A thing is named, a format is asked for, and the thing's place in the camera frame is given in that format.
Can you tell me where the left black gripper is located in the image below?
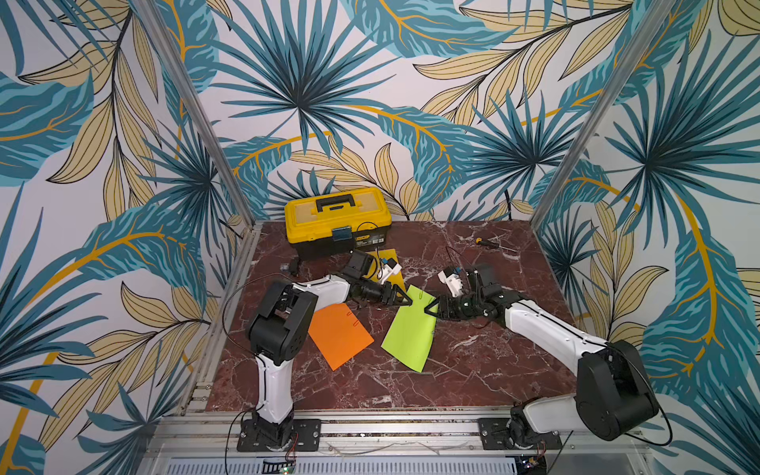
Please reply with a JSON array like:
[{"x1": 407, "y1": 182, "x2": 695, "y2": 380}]
[{"x1": 359, "y1": 277, "x2": 414, "y2": 309}]

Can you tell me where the lime green paper sheet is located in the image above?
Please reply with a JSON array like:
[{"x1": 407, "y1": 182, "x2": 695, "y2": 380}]
[{"x1": 381, "y1": 286, "x2": 437, "y2": 373}]

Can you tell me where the yellow paper sheet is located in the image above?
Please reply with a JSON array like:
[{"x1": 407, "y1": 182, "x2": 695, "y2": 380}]
[{"x1": 367, "y1": 249, "x2": 406, "y2": 290}]

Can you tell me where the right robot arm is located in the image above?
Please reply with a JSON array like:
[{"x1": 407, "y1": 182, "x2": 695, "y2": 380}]
[{"x1": 425, "y1": 265, "x2": 661, "y2": 449}]

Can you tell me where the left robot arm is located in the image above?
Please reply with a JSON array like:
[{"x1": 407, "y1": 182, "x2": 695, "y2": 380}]
[{"x1": 237, "y1": 251, "x2": 413, "y2": 451}]

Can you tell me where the orange paper sheet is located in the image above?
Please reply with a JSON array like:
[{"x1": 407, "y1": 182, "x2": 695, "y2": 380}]
[{"x1": 309, "y1": 304, "x2": 374, "y2": 371}]

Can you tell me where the small black orange tool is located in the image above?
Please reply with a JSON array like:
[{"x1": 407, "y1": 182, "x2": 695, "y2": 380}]
[{"x1": 475, "y1": 237, "x2": 501, "y2": 249}]

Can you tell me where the yellow black toolbox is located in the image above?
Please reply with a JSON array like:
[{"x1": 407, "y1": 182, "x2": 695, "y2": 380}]
[{"x1": 284, "y1": 188, "x2": 392, "y2": 260}]

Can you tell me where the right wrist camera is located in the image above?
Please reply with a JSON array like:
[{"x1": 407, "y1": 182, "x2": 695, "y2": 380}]
[{"x1": 437, "y1": 266, "x2": 463, "y2": 298}]

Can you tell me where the aluminium front frame rail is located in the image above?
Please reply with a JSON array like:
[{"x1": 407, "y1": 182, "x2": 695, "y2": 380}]
[{"x1": 138, "y1": 408, "x2": 655, "y2": 474}]

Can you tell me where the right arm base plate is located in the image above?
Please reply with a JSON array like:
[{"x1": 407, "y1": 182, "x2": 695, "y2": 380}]
[{"x1": 477, "y1": 418, "x2": 562, "y2": 450}]

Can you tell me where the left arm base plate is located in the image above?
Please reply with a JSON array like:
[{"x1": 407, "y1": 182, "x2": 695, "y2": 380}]
[{"x1": 237, "y1": 418, "x2": 322, "y2": 453}]

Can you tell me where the right aluminium corner post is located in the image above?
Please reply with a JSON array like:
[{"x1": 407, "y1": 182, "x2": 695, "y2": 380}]
[{"x1": 530, "y1": 0, "x2": 676, "y2": 232}]

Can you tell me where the aluminium corner post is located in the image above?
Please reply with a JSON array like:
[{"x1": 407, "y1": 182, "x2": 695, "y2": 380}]
[
  {"x1": 134, "y1": 0, "x2": 255, "y2": 229},
  {"x1": 530, "y1": 0, "x2": 676, "y2": 232}
]

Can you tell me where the left aluminium corner post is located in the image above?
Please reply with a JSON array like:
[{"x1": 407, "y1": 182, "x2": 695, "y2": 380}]
[{"x1": 134, "y1": 0, "x2": 255, "y2": 229}]

